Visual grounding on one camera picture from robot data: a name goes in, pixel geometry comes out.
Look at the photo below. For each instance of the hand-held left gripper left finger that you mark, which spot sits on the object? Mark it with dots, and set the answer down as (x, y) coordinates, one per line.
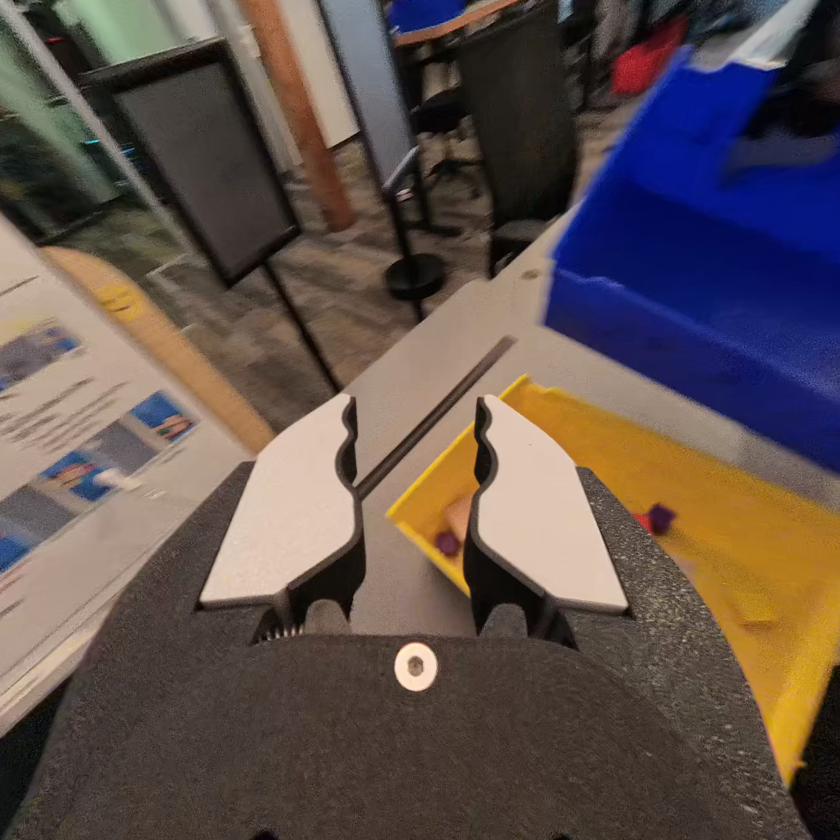
(289, 518)

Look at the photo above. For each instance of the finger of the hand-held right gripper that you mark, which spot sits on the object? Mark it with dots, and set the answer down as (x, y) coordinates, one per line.
(787, 154)

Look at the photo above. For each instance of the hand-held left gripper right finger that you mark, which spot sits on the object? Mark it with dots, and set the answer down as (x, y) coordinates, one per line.
(544, 518)

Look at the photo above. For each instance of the pile of coloured wooden cubes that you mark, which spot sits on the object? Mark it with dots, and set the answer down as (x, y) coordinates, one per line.
(659, 518)

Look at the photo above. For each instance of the blue plastic box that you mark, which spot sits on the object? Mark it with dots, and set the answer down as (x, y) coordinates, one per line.
(426, 13)
(689, 295)

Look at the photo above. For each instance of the yellow plastic box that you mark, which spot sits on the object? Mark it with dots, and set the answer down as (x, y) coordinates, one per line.
(722, 525)

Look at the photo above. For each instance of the red object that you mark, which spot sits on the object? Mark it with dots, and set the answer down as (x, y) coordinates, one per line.
(646, 59)

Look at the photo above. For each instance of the printed instruction sheet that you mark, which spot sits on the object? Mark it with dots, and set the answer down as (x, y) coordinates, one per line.
(65, 407)

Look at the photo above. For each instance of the black mesh chair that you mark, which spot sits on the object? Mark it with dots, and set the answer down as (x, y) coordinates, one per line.
(518, 111)

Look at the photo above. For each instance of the black pole stand round base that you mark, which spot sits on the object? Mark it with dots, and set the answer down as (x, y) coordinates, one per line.
(415, 275)

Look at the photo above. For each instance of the yellow smiley sticker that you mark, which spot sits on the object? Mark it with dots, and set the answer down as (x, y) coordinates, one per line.
(121, 300)

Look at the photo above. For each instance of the wooden top desk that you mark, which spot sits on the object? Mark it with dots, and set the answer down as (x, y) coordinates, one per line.
(453, 26)

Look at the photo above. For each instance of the black framed sign stand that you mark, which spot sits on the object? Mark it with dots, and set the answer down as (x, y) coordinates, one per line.
(210, 164)

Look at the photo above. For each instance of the wooden post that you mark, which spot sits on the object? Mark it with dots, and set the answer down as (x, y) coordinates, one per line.
(302, 118)

